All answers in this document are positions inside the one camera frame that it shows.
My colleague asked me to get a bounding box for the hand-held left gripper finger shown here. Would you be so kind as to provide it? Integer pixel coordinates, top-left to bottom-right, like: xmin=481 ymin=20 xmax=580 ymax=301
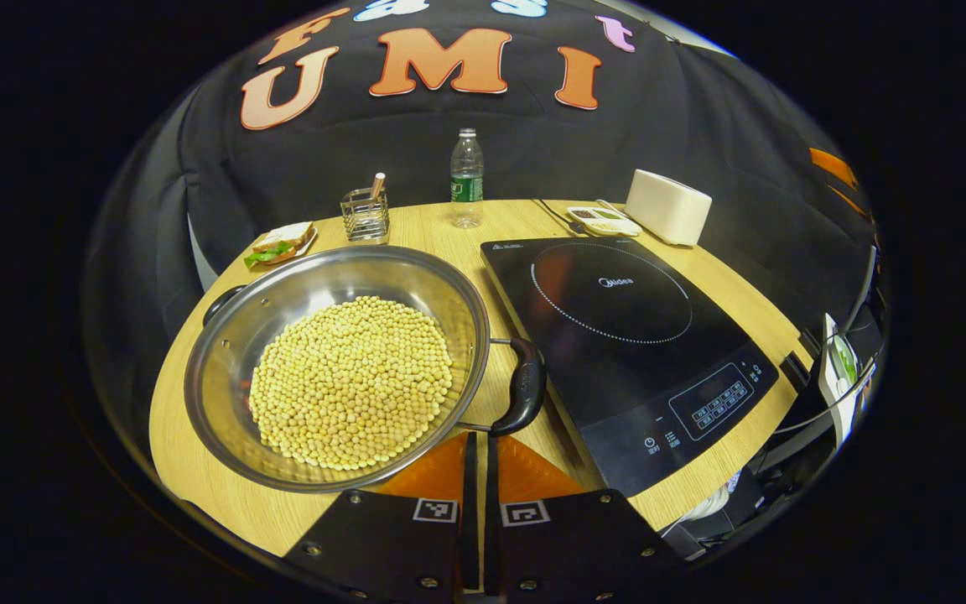
xmin=282 ymin=431 xmax=481 ymax=604
xmin=483 ymin=434 xmax=687 ymax=604

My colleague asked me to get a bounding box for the black induction cooktop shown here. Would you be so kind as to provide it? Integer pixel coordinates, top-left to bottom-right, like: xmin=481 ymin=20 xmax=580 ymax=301
xmin=480 ymin=237 xmax=780 ymax=497

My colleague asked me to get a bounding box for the stainless steel pot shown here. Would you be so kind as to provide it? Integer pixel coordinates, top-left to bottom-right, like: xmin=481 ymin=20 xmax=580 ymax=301
xmin=184 ymin=245 xmax=548 ymax=494

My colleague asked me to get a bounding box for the white and green packet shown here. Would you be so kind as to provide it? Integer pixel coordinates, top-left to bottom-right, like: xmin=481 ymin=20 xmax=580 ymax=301
xmin=818 ymin=312 xmax=863 ymax=445

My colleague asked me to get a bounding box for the white box appliance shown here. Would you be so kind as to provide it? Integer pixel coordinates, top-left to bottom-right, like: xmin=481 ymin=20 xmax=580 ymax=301
xmin=624 ymin=169 xmax=713 ymax=247

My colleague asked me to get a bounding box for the pile of yellow soybeans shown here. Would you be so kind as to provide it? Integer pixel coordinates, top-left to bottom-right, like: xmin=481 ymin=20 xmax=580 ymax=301
xmin=248 ymin=295 xmax=454 ymax=471

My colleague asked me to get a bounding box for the black backdrop cloth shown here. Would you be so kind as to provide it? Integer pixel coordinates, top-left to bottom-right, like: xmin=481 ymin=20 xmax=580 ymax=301
xmin=85 ymin=0 xmax=886 ymax=353

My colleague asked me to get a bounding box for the metal mesh holder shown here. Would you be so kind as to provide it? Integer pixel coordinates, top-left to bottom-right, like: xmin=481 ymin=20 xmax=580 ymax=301
xmin=340 ymin=187 xmax=391 ymax=244

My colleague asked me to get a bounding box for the clear plastic water bottle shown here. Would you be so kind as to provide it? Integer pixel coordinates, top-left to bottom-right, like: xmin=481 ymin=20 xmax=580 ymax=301
xmin=449 ymin=128 xmax=486 ymax=229

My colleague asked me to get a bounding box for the lettuce sandwich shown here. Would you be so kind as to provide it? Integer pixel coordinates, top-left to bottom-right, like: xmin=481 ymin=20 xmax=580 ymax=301
xmin=244 ymin=222 xmax=314 ymax=271

